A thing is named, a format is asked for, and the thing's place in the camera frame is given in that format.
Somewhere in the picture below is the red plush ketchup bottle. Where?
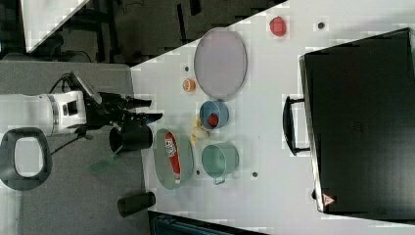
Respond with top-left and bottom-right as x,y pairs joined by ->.
164,132 -> 181,184

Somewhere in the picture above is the black cylinder at table edge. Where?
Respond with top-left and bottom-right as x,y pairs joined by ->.
117,192 -> 156,217

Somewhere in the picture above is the white background table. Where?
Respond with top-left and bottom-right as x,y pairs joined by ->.
20,0 -> 91,53

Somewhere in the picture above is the green slotted spatula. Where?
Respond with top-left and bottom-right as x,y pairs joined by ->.
88,148 -> 121,174

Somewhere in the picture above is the small red strawberry in cup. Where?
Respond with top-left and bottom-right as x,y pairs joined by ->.
207,114 -> 218,127

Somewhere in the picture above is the yellow peeled banana toy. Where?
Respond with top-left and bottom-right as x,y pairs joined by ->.
191,116 -> 209,146

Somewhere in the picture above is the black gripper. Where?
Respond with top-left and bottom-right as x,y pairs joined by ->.
67,72 -> 162,130

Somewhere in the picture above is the large grey oval plate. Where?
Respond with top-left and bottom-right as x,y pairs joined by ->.
194,27 -> 248,100

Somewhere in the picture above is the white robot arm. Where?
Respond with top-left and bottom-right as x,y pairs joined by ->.
1,72 -> 162,191

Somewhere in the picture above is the blue cup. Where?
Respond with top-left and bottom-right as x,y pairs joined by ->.
199,101 -> 229,130

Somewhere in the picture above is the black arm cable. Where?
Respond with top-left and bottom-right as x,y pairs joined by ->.
48,73 -> 94,157

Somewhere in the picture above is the green pot with handle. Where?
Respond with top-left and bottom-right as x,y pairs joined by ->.
202,142 -> 240,185

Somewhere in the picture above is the red strawberry toy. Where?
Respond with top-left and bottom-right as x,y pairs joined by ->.
269,17 -> 287,37

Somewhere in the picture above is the orange slice toy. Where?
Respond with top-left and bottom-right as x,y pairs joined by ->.
182,78 -> 196,92

